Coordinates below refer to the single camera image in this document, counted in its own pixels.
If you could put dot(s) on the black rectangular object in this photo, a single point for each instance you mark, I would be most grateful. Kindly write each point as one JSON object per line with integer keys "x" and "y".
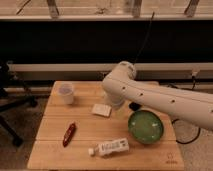
{"x": 134, "y": 106}

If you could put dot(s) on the green bowl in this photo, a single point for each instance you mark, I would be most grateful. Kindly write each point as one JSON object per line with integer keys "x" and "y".
{"x": 145, "y": 126}

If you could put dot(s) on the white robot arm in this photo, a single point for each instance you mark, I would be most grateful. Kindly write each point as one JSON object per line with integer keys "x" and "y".
{"x": 194, "y": 107}

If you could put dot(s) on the white tube with cap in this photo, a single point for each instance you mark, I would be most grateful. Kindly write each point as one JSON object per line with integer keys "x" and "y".
{"x": 108, "y": 147}

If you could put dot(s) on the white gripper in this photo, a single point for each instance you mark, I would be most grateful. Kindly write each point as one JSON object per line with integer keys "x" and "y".
{"x": 117, "y": 107}

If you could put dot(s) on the red pepper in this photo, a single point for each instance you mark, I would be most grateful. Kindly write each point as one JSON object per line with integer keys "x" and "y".
{"x": 69, "y": 134}

